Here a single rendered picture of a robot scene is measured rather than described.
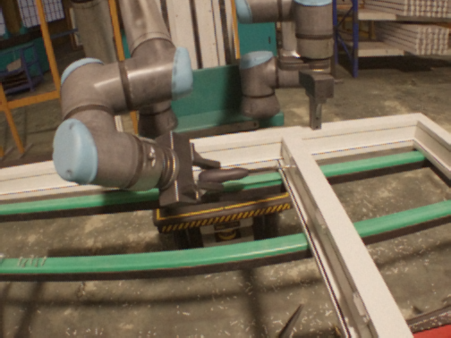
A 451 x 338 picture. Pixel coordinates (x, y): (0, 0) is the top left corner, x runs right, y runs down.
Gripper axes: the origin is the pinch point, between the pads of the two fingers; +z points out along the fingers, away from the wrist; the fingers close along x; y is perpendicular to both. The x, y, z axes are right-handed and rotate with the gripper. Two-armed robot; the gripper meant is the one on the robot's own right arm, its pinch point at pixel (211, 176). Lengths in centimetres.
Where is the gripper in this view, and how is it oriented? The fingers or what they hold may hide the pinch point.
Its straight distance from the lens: 69.1
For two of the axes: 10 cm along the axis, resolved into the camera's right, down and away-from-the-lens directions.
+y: 7.8, -2.8, -5.6
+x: -1.3, -9.5, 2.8
